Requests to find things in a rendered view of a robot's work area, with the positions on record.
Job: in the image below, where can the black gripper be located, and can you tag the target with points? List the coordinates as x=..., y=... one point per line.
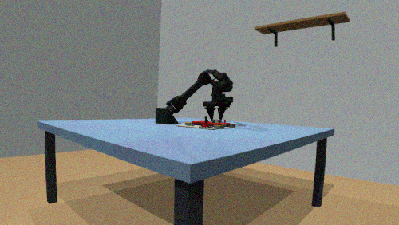
x=211, y=104

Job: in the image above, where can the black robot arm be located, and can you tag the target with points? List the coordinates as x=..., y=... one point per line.
x=225, y=85

